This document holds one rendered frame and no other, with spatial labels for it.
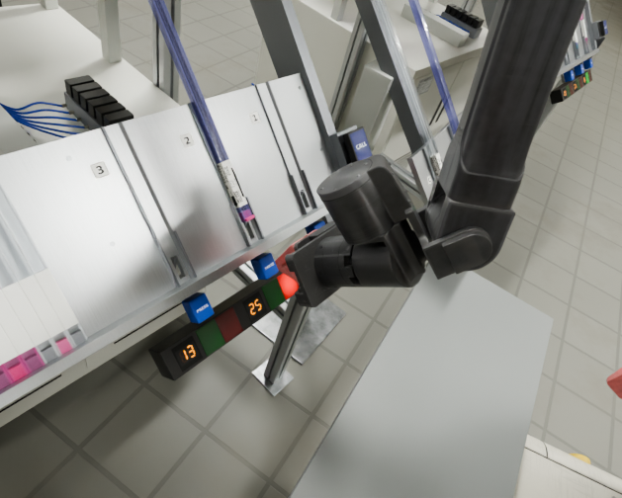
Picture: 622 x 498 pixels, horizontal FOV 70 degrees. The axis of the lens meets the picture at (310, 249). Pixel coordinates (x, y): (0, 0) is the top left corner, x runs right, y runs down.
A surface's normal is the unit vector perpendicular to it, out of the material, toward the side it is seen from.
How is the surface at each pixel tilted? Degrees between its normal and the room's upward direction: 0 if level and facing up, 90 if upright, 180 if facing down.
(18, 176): 44
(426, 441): 0
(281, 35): 90
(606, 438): 0
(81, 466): 0
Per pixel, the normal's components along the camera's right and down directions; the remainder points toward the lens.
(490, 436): 0.23, -0.66
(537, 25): -0.12, 0.47
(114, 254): 0.67, -0.04
